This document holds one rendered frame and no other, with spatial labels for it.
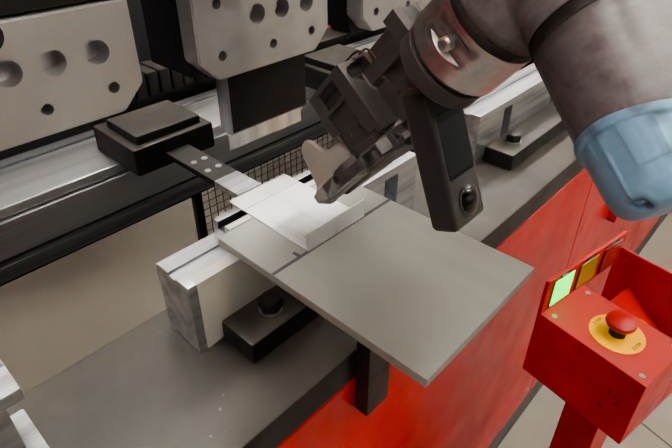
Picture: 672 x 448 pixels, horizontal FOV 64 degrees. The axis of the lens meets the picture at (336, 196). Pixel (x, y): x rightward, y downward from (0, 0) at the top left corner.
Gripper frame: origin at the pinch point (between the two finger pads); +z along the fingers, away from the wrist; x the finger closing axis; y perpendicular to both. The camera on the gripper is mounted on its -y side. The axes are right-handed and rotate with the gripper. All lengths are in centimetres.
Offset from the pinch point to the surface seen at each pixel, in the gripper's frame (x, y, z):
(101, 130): 6.7, 26.5, 25.4
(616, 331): -29.3, -34.0, 3.7
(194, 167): 2.4, 14.1, 17.3
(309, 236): 3.8, -1.9, 2.3
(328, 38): -50, 34, 35
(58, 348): 6, 21, 154
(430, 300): 1.5, -13.0, -4.7
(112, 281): -21, 34, 165
